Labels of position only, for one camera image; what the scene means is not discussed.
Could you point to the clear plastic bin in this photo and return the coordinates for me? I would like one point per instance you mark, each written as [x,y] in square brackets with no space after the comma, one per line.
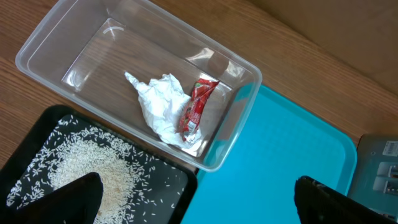
[83,48]

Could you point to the red snack wrapper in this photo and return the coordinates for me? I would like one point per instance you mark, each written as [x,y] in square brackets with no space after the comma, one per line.
[191,116]

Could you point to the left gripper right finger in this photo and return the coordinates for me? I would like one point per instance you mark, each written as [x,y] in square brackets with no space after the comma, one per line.
[319,204]

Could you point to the grey dishwasher rack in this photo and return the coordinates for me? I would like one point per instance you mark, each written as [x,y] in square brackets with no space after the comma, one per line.
[374,183]

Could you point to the white tissue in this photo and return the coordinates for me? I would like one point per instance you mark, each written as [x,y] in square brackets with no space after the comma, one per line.
[163,102]

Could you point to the pile of rice grains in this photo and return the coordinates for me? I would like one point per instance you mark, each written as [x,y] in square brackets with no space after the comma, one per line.
[137,187]

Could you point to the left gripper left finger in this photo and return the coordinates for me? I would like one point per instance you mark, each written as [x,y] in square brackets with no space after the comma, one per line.
[77,202]

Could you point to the teal serving tray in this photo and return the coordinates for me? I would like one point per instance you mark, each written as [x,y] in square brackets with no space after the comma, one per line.
[279,143]

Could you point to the black rectangular tray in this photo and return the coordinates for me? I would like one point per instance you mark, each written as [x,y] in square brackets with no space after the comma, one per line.
[39,133]

